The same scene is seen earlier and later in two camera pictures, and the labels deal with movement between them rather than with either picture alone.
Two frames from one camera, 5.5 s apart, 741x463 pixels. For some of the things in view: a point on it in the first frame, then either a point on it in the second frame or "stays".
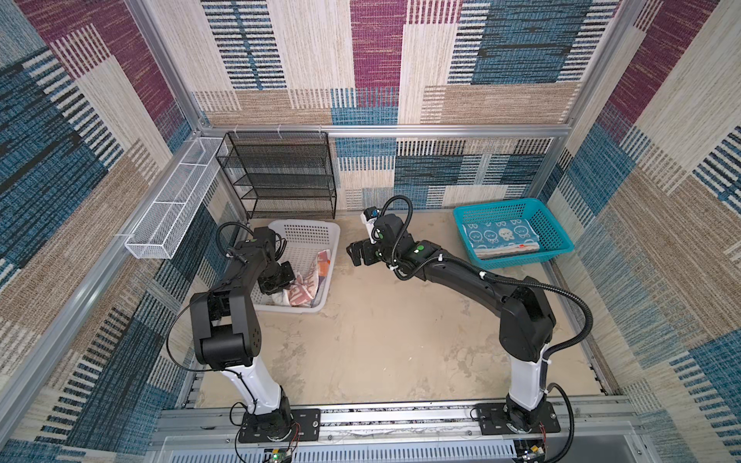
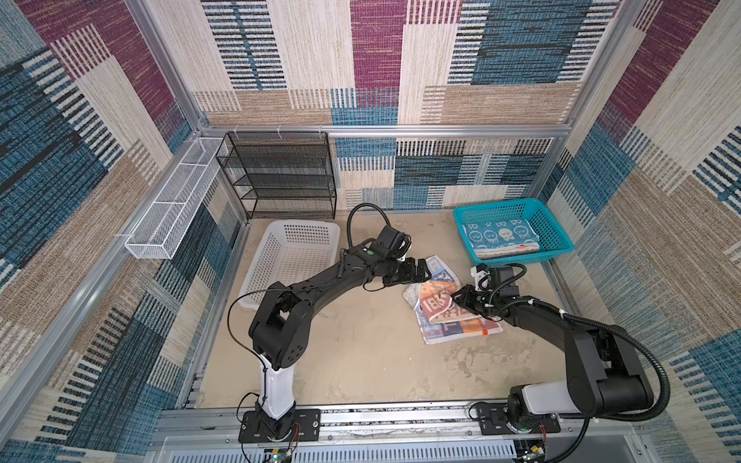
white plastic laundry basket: (304, 240) stays
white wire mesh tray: (164, 225) stays
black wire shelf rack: (281, 174) stays
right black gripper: (356, 255) to (465, 298)
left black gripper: (288, 276) to (408, 276)
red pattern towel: (301, 292) to (441, 317)
